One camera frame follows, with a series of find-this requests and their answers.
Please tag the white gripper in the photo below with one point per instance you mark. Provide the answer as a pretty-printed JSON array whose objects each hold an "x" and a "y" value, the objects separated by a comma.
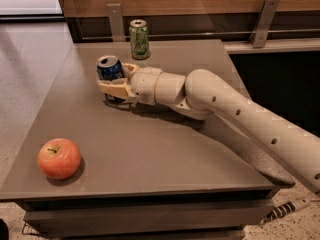
[{"x": 144, "y": 84}]

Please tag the blue pepsi can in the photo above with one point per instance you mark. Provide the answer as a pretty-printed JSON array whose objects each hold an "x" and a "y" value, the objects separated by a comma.
[{"x": 109, "y": 68}]

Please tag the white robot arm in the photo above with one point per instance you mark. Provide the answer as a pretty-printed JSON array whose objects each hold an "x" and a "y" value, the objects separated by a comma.
[{"x": 201, "y": 94}]

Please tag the green soda can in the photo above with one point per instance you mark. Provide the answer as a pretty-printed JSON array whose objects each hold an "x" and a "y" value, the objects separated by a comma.
[{"x": 139, "y": 39}]

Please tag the red apple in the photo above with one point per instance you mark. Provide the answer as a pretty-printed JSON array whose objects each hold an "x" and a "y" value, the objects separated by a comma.
[{"x": 59, "y": 158}]

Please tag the grey drawer cabinet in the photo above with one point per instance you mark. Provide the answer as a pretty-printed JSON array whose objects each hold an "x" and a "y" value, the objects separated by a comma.
[{"x": 147, "y": 215}]

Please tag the striped white power strip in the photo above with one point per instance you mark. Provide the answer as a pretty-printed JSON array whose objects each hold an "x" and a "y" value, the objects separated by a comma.
[{"x": 285, "y": 209}]

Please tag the left metal bracket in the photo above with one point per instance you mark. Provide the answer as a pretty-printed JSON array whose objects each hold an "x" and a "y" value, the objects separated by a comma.
[{"x": 116, "y": 22}]

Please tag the metal bracket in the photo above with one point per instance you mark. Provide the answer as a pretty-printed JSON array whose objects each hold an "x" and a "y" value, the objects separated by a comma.
[
  {"x": 116, "y": 22},
  {"x": 259, "y": 35}
]

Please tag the right metal bracket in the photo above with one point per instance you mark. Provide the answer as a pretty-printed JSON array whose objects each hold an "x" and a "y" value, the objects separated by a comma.
[{"x": 259, "y": 35}]

